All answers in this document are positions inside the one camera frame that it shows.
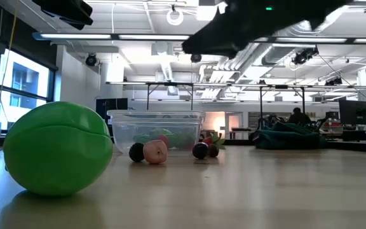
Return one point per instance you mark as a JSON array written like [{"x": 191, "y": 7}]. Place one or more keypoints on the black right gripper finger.
[{"x": 202, "y": 43}]

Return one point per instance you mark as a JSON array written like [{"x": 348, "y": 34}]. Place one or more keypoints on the clear plastic tupperware container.
[{"x": 157, "y": 127}]

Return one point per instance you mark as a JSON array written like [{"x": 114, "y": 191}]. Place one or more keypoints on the red toy strawberry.
[
  {"x": 163, "y": 140},
  {"x": 207, "y": 140}
]

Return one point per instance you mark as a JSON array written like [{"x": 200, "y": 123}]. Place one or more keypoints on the black toy cherry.
[{"x": 200, "y": 150}]

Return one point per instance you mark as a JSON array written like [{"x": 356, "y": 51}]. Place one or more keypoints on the red toy cherry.
[{"x": 213, "y": 150}]

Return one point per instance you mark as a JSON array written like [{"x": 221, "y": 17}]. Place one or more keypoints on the green toy pea pod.
[{"x": 143, "y": 138}]

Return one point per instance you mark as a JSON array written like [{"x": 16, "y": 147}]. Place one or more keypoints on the black toy blackberry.
[{"x": 136, "y": 152}]

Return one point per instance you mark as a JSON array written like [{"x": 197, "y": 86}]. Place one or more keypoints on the green toy pear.
[{"x": 57, "y": 149}]

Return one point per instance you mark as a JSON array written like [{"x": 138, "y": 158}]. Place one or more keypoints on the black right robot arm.
[{"x": 313, "y": 9}]

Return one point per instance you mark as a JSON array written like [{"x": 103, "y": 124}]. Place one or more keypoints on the black ceiling spotlight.
[
  {"x": 304, "y": 55},
  {"x": 195, "y": 58},
  {"x": 91, "y": 59}
]

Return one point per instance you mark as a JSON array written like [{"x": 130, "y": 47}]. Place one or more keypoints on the long ceiling light strip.
[
  {"x": 316, "y": 40},
  {"x": 114, "y": 36}
]

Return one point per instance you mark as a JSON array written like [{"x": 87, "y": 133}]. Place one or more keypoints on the large window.
[{"x": 24, "y": 79}]

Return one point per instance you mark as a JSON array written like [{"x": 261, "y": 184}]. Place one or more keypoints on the black monitor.
[
  {"x": 111, "y": 108},
  {"x": 356, "y": 112}
]

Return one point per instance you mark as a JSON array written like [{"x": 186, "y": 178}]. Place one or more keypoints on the person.
[{"x": 298, "y": 117}]

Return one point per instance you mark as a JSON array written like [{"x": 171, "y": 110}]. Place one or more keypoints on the dark green cloth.
[{"x": 289, "y": 136}]

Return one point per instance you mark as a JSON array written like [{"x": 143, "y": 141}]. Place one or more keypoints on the black metal rig frame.
[{"x": 170, "y": 84}]

